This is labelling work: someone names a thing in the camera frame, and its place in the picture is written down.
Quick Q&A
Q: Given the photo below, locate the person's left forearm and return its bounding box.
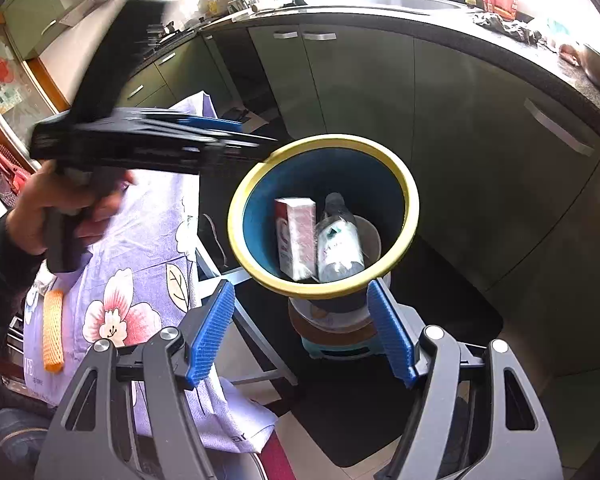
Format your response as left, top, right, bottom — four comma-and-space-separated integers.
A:
0, 210, 48, 376

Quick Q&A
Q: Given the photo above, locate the clear plastic water bottle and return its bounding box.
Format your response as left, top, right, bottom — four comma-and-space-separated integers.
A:
316, 192, 366, 283

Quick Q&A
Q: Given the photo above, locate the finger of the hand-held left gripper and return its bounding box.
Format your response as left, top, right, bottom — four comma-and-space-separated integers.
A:
130, 127, 279, 163
140, 109, 246, 133

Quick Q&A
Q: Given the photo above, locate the person's left hand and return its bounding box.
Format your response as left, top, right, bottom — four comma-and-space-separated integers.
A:
7, 160, 136, 261

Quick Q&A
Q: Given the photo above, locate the person's leg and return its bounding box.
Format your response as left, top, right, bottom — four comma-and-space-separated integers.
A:
0, 360, 61, 480

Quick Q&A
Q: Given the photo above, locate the dark crumpled rag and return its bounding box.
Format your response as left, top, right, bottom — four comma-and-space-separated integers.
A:
472, 10, 543, 43

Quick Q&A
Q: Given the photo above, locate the sliding glass door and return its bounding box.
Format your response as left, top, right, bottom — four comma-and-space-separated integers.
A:
0, 25, 71, 126

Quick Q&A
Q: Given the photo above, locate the black kitchen countertop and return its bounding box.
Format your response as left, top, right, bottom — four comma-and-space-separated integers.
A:
170, 0, 600, 136

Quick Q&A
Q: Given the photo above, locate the light blue cup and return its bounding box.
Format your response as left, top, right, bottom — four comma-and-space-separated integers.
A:
545, 17, 576, 46

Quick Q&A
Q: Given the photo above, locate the dark base cabinet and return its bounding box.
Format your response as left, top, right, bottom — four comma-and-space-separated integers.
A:
200, 25, 600, 376

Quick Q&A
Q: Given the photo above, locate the steel sink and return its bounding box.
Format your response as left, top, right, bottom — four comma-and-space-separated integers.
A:
352, 0, 461, 13

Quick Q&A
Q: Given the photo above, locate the white round basin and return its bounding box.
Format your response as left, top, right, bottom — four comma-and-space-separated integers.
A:
286, 270, 395, 333

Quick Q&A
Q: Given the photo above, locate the grey metal table frame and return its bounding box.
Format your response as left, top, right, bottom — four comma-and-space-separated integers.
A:
195, 245, 301, 386

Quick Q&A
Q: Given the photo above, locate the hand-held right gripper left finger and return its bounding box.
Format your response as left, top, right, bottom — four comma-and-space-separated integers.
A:
40, 279, 236, 480

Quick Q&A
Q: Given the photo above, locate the red white milk carton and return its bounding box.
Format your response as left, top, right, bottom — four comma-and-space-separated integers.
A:
274, 197, 317, 282

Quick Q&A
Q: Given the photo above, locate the blue waste bin yellow rim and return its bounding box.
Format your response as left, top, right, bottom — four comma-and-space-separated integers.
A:
228, 134, 422, 315

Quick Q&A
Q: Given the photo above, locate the red instant noodle tub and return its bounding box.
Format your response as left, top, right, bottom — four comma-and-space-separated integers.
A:
480, 0, 518, 18

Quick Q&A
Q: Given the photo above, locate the light blue plastic stool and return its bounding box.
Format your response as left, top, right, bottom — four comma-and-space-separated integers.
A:
300, 332, 392, 361

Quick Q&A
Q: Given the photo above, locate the green wall cabinet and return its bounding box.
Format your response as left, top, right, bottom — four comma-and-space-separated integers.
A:
2, 0, 146, 61

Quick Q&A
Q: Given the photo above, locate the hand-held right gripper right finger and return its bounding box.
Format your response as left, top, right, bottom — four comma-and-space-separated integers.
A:
367, 279, 566, 480

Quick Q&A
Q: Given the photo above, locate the purple floral tablecloth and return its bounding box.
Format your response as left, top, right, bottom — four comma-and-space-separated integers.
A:
22, 91, 281, 456

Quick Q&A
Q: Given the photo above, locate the red checked apron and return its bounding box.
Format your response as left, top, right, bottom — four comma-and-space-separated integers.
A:
0, 130, 33, 206

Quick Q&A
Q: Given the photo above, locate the orange foam net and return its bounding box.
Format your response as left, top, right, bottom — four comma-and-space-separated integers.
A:
42, 290, 64, 373

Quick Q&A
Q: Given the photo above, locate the green base cabinet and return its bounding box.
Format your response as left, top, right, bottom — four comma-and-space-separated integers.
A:
115, 35, 216, 111

